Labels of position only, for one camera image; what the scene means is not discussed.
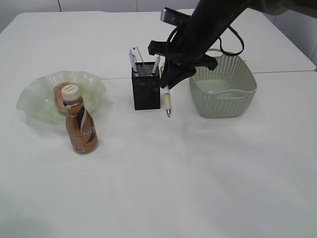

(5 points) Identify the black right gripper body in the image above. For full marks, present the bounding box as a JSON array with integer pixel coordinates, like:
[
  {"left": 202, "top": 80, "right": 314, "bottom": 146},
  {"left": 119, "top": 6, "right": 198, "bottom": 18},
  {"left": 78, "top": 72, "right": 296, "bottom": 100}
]
[{"left": 148, "top": 37, "right": 218, "bottom": 70}]

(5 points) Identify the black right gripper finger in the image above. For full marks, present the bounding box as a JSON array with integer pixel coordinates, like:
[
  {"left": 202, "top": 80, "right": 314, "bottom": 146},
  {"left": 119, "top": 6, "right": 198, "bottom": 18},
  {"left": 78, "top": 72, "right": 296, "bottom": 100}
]
[
  {"left": 168, "top": 65, "right": 196, "bottom": 89},
  {"left": 159, "top": 59, "right": 177, "bottom": 88}
]

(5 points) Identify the white grey grip pen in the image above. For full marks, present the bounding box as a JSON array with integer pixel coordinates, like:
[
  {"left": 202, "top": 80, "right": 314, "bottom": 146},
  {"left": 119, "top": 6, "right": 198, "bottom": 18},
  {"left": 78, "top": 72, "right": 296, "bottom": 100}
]
[{"left": 151, "top": 55, "right": 160, "bottom": 76}]

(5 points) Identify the cream barrel pen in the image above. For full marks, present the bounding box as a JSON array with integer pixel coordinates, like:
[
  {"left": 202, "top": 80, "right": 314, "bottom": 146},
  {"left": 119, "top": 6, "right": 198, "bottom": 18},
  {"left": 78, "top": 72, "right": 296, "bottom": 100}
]
[{"left": 163, "top": 85, "right": 171, "bottom": 117}]

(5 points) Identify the clear plastic ruler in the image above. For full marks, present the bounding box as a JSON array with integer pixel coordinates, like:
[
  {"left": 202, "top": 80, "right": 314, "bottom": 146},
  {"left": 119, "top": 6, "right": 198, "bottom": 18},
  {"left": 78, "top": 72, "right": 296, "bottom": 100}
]
[{"left": 131, "top": 46, "right": 145, "bottom": 64}]

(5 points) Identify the blue-grey grip pen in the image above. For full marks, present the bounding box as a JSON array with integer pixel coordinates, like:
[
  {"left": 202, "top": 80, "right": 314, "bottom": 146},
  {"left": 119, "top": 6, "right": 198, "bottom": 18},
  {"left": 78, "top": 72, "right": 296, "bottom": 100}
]
[{"left": 128, "top": 49, "right": 138, "bottom": 77}]

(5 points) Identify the brown coffee drink bottle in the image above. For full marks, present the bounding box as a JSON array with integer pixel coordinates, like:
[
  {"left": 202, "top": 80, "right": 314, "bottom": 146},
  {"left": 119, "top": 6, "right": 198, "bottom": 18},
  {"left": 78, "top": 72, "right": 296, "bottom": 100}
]
[{"left": 61, "top": 84, "right": 98, "bottom": 154}]

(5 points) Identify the sugared bread bun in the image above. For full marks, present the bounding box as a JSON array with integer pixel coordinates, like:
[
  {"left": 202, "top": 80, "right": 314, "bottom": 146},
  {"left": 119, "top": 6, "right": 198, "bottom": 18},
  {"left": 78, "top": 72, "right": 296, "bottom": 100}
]
[{"left": 53, "top": 81, "right": 75, "bottom": 113}]

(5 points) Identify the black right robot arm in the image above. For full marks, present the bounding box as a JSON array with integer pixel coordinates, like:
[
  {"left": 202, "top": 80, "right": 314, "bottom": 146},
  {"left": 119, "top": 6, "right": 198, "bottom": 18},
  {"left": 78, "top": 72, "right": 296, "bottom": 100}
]
[{"left": 148, "top": 0, "right": 317, "bottom": 88}]

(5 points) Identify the black mesh pen holder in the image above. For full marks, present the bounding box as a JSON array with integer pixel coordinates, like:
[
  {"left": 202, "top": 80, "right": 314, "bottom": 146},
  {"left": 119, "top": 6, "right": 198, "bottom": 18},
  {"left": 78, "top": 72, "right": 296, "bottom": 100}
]
[{"left": 131, "top": 62, "right": 160, "bottom": 111}]

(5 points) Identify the grey-green woven plastic basket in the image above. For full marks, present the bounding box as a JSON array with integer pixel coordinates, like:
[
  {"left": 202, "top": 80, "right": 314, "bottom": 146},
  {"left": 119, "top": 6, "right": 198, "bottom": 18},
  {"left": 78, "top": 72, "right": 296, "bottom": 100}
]
[{"left": 189, "top": 55, "right": 257, "bottom": 118}]

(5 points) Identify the pale green wavy glass plate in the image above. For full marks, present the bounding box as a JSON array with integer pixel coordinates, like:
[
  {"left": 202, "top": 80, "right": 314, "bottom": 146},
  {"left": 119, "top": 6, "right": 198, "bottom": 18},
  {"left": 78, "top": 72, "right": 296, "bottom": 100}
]
[{"left": 16, "top": 71, "right": 106, "bottom": 127}]

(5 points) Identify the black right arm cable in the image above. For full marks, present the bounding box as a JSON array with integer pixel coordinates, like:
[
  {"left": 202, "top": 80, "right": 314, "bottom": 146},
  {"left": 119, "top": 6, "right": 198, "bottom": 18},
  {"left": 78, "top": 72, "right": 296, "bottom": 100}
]
[{"left": 166, "top": 24, "right": 246, "bottom": 57}]

